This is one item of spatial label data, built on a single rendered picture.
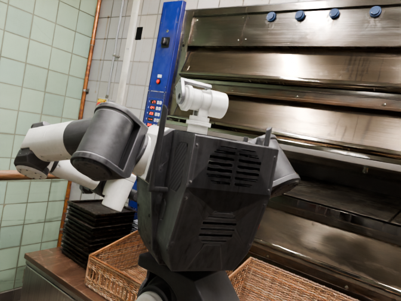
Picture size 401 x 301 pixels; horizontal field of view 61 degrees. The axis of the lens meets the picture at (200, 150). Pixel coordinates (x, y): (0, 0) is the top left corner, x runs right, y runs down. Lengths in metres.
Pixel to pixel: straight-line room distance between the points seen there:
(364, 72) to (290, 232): 0.78
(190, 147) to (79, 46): 2.12
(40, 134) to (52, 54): 1.72
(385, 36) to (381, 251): 0.89
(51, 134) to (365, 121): 1.24
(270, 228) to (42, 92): 1.71
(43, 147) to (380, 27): 1.39
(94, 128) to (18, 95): 1.76
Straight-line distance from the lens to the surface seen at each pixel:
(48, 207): 2.73
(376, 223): 1.59
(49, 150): 0.86
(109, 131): 0.73
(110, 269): 1.69
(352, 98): 1.63
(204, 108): 0.85
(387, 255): 1.62
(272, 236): 1.71
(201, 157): 0.64
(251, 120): 1.75
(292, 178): 0.89
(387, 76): 1.61
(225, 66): 1.90
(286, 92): 1.72
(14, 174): 1.14
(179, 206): 0.66
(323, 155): 1.47
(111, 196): 1.06
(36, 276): 2.10
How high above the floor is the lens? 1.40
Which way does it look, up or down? 3 degrees down
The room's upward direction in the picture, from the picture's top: 10 degrees clockwise
